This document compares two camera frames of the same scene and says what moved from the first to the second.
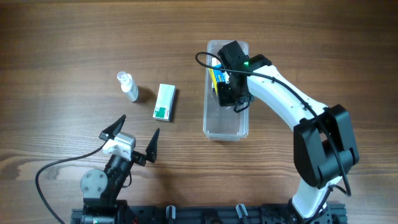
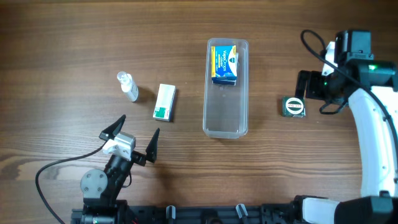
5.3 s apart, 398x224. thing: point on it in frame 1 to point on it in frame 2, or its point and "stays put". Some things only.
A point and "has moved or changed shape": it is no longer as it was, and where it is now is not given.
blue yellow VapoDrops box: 218,76 has moved or changed shape
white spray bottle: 127,86 stays put
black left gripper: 137,155 stays put
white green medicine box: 164,106 stays put
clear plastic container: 222,123 stays put
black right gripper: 224,99 to 312,78
